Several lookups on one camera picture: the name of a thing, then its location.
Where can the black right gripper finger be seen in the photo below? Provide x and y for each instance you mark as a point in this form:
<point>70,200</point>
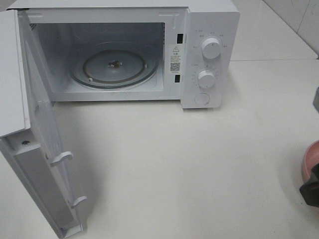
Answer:
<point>310,192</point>

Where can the pink round plate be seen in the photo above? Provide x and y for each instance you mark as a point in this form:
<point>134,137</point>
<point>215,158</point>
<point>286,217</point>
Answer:
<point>311,159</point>

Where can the round white door button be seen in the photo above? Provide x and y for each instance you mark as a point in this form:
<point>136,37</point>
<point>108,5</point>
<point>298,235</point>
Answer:
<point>202,99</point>

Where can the white microwave knob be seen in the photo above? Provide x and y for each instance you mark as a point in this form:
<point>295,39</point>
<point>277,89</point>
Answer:
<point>211,47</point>
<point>206,79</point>

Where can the white microwave door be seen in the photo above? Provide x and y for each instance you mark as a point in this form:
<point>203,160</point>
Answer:
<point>29,136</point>

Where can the white microwave oven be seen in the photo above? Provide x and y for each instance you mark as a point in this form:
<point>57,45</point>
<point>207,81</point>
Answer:
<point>68,24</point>

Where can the white warning label sticker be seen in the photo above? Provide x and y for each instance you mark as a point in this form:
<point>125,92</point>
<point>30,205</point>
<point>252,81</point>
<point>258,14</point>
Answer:
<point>175,58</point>

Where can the glass microwave turntable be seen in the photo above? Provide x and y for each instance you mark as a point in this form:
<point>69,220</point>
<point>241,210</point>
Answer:
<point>114,65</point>

